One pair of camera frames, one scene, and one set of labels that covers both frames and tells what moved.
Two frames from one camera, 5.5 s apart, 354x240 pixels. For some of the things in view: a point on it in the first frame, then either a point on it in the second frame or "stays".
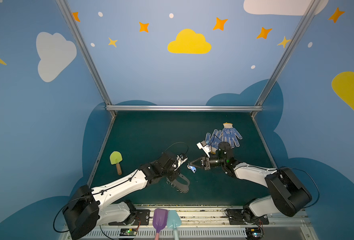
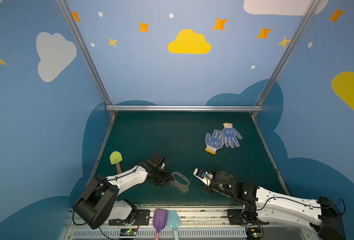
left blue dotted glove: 213,141 stays
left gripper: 173,174 -> 167,177
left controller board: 128,232 stays
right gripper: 206,162 -> 211,182
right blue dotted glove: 229,135 stays
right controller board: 253,232 stays
